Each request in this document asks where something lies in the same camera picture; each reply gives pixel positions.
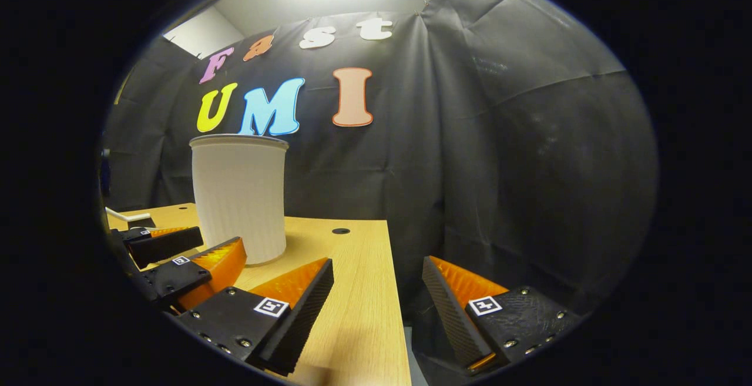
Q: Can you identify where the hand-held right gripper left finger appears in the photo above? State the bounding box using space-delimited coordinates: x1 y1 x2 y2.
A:
176 257 335 377

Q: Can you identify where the small white broom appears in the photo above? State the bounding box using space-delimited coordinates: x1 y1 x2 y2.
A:
105 206 157 230

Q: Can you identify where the wooden desktop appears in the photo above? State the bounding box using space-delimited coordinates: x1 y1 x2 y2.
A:
106 202 412 386

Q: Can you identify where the white ribbed garbage bin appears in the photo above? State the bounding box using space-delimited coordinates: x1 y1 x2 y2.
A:
189 134 290 266

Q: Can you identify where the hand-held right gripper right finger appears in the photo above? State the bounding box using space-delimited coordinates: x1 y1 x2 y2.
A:
422 256 582 372

